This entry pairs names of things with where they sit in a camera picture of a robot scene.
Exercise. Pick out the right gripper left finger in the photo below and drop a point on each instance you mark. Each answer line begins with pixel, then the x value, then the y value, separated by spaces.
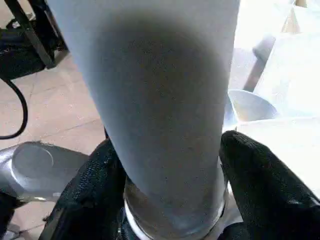
pixel 92 200

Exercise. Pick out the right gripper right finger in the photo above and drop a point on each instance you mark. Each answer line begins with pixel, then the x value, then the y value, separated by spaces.
pixel 270 195

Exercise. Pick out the white plastic table top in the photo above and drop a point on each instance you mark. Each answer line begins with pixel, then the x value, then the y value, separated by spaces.
pixel 287 75

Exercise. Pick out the white plastic table leg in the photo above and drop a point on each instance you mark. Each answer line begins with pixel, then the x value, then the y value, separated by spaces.
pixel 150 87

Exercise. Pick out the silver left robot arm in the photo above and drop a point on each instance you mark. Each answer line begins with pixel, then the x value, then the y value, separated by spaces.
pixel 32 162

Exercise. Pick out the black bag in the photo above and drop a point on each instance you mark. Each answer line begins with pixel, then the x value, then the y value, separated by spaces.
pixel 17 57

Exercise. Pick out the black tripod stand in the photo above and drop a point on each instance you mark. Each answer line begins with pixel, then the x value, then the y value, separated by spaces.
pixel 32 37

